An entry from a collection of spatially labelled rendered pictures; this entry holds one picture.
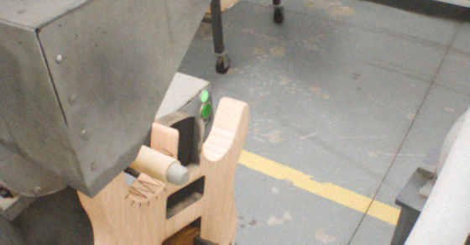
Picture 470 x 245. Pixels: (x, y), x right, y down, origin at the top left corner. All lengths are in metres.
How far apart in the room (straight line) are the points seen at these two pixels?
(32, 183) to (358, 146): 2.06
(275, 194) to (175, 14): 1.91
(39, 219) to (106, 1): 0.70
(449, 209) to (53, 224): 0.77
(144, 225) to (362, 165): 1.91
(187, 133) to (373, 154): 1.93
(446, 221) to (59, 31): 0.39
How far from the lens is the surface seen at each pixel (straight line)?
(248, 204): 2.19
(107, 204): 0.54
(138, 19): 0.33
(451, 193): 0.51
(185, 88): 0.94
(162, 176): 0.55
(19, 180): 0.69
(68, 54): 0.30
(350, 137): 2.59
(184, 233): 0.73
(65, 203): 0.99
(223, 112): 0.74
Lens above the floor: 1.63
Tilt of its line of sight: 41 degrees down
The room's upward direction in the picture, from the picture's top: 5 degrees counter-clockwise
